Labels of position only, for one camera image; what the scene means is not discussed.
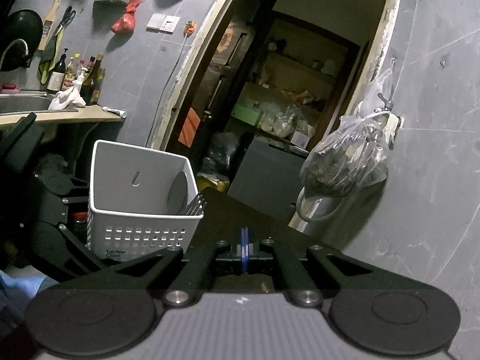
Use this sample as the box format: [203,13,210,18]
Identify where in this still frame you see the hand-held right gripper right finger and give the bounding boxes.
[244,228,432,306]

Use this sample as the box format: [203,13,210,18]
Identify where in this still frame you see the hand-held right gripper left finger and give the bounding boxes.
[49,228,245,306]

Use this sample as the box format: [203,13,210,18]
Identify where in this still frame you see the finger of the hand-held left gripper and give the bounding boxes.
[62,178,90,207]
[58,223,113,276]

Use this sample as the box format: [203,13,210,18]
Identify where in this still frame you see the white perforated plastic basket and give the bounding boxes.
[88,139,205,261]

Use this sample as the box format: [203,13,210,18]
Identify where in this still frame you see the metal fork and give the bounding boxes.
[185,193,208,217]

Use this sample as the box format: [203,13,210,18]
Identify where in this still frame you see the dark jar red lid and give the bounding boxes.
[72,212,90,249]

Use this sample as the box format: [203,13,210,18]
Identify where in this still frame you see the yellow container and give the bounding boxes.
[196,173,231,196]

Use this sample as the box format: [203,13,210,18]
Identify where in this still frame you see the beige kitchen counter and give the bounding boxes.
[0,104,127,133]

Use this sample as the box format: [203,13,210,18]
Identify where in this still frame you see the grey cabinet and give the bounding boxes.
[228,137,311,223]

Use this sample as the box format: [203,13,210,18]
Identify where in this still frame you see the steel sink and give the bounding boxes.
[0,93,80,116]

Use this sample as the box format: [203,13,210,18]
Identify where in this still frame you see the white cloth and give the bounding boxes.
[47,86,87,112]

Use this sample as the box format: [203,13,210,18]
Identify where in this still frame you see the black plastic bag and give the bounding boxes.
[202,131,245,178]

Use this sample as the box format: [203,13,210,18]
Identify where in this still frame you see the row of sauce bottles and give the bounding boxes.
[47,48,107,106]

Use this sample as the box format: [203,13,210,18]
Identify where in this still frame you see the clear hanging plastic bag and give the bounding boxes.
[299,60,390,200]

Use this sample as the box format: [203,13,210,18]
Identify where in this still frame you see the orange sign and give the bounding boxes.
[178,107,202,148]

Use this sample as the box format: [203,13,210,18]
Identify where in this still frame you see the green cloth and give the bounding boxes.
[37,29,65,85]

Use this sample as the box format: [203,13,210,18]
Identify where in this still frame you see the white filled plastic bag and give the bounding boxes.
[260,101,298,138]

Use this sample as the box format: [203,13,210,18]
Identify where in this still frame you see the metal faucet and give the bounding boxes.
[0,38,31,71]

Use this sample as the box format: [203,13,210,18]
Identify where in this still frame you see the green box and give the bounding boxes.
[230,103,264,127]

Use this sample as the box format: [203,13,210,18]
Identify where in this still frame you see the black wok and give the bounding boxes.
[0,8,44,73]

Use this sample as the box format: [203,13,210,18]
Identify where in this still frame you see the dark wooden door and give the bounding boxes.
[165,0,281,155]

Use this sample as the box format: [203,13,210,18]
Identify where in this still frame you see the scissors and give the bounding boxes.
[55,5,77,39]

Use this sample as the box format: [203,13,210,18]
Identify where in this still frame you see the red plastic bag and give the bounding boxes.
[110,0,143,35]

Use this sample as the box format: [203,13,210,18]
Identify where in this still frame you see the storage shelf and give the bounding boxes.
[240,19,362,141]

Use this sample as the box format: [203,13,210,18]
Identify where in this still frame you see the sunflower poster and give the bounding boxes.
[217,25,236,55]

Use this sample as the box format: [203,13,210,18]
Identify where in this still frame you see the white wall switch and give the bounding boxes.
[145,13,181,35]

